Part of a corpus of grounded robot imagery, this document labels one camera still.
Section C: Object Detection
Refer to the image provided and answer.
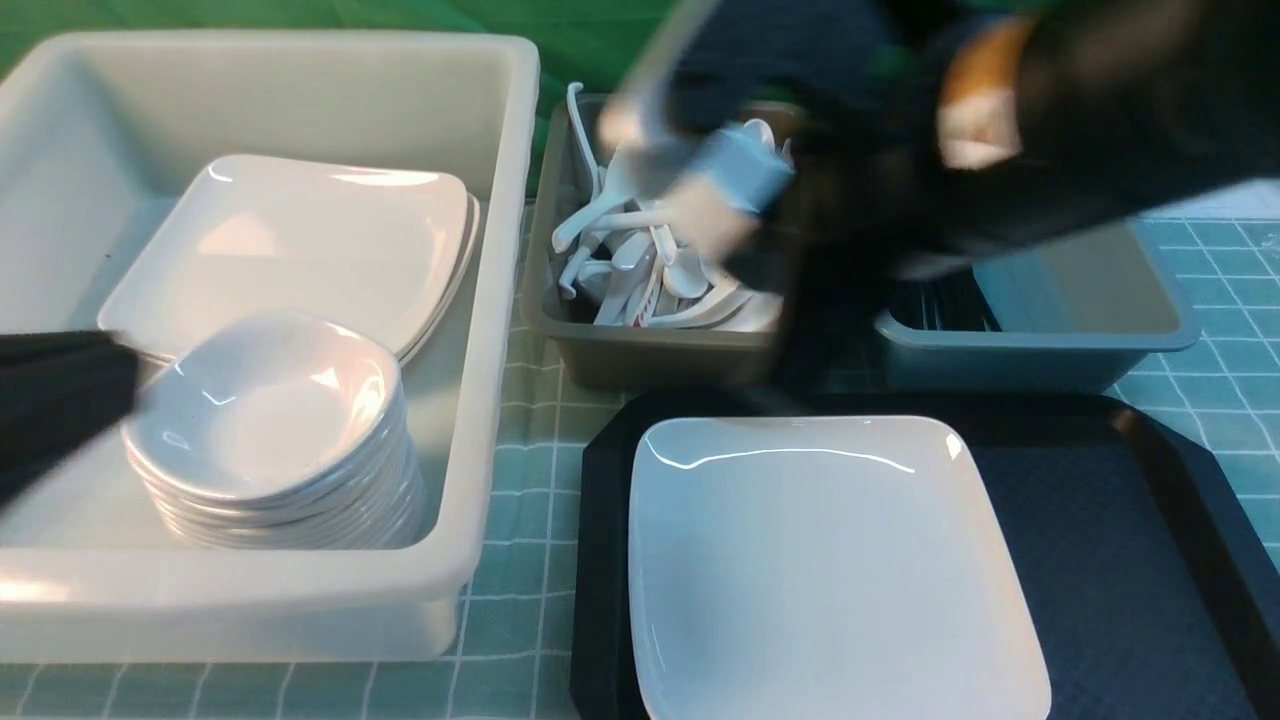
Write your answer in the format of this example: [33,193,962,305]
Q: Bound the white square rice plate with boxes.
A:
[628,415,1052,719]

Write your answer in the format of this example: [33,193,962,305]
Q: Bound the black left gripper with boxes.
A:
[1,331,141,506]

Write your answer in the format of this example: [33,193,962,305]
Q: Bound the bundle of black chopsticks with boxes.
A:
[888,269,1001,332]

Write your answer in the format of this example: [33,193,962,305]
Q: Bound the stack of white small bowls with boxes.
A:
[122,311,429,551]

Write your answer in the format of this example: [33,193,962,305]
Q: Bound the green checked tablecloth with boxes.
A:
[1,201,1279,719]

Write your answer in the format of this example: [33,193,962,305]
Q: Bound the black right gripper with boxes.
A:
[600,1,961,401]

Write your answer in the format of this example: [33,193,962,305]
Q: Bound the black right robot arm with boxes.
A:
[596,1,1279,406]

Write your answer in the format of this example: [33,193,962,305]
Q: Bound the large white plastic bin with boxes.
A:
[1,29,539,664]

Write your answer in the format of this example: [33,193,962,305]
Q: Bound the pile of white spoons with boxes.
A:
[550,82,782,333]

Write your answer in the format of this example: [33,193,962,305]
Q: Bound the black serving tray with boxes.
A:
[568,391,1277,719]

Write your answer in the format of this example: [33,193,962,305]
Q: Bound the brown spoon bin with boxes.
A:
[521,101,771,391]

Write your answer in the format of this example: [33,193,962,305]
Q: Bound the stack of white square plates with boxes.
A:
[97,154,481,364]

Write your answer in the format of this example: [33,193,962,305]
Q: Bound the grey-blue chopstick bin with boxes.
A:
[876,223,1201,395]

